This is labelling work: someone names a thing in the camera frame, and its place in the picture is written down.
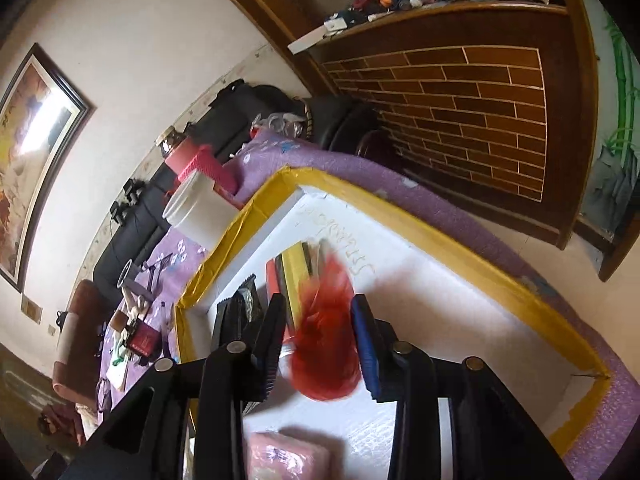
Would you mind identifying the purple floral tablecloth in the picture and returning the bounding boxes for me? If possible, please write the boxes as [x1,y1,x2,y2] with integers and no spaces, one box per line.
[97,129,640,480]

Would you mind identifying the small yellow wall plaque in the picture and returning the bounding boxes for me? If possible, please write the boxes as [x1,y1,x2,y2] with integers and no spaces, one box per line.
[20,294,44,326]

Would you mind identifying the large framed painting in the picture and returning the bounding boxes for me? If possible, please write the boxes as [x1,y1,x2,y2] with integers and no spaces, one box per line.
[0,42,96,293]

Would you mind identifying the white ring stand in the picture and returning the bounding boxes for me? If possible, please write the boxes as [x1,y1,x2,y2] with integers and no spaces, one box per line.
[117,259,139,292]

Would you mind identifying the dark red box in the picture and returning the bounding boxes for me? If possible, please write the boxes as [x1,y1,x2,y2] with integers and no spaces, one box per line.
[125,322,162,362]

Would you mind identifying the pink thermos bottle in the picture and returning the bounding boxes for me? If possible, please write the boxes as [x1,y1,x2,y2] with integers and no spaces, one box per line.
[157,127,239,197]

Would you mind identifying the white flat box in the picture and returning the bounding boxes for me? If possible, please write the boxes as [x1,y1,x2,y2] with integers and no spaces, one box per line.
[287,29,337,56]

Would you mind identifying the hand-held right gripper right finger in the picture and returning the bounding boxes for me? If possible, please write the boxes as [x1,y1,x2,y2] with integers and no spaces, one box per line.
[350,293,576,480]

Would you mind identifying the clear plastic bag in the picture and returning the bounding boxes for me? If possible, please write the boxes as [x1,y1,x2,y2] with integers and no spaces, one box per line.
[249,110,307,139]

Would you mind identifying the red plastic bag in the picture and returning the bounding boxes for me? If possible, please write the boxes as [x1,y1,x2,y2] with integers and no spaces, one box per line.
[282,254,363,403]

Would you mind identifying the dark snack packet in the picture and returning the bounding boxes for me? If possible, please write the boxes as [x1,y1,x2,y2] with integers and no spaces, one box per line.
[234,274,264,327]

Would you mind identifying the wooden brick-pattern cabinet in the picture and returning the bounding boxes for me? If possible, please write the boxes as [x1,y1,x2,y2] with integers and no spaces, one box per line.
[190,0,601,252]

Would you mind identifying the red tube packet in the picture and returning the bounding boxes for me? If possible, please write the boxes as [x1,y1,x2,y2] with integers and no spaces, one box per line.
[265,257,286,302]

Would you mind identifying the yellow packet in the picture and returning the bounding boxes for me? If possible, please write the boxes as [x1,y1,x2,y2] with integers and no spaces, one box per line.
[279,242,314,332]

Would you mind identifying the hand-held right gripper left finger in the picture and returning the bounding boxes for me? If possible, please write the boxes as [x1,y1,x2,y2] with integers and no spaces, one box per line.
[65,292,288,480]

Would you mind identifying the white plastic jar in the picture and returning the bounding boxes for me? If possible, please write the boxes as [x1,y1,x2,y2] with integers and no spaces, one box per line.
[162,170,242,256]

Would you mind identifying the black sofa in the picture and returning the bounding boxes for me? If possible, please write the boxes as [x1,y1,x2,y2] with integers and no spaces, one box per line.
[92,80,311,292]

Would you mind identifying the brown chair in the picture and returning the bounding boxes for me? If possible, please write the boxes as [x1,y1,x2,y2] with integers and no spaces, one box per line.
[37,400,88,448]
[52,279,117,407]

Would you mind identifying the pink tissue pack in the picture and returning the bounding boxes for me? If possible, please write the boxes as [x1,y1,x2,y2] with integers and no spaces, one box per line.
[244,429,334,480]

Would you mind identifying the bamboo print panel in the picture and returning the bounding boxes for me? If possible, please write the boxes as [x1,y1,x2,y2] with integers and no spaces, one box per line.
[579,7,640,243]

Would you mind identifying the yellow cardboard box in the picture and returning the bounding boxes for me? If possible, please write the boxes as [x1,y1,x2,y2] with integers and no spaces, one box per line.
[172,166,613,480]

